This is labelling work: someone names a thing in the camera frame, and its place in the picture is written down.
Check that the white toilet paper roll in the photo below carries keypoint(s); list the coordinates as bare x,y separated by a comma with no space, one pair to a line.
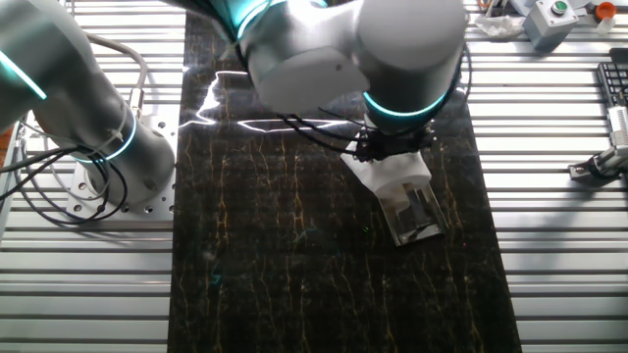
392,176

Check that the grey box with green button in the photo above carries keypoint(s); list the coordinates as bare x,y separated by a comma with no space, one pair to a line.
549,24

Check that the silver ribbed camera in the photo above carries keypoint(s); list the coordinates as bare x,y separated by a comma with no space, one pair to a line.
619,125

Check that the small camera on clamp mount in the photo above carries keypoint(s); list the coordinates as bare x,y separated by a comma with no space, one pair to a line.
596,166

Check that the white crumpled plastic bag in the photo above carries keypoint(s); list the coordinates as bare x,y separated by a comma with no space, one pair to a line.
498,25

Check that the black marble pattern mat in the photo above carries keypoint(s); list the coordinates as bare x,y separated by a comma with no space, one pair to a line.
294,269

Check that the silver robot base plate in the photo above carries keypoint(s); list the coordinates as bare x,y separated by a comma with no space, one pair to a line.
157,127

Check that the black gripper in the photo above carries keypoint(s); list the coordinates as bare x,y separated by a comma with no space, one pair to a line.
392,144

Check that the orange capped small bottle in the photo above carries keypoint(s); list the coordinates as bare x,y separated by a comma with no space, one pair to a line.
606,12

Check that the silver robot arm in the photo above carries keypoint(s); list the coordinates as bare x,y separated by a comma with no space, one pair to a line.
319,49

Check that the black keyboard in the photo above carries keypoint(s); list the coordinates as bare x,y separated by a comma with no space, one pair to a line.
615,78

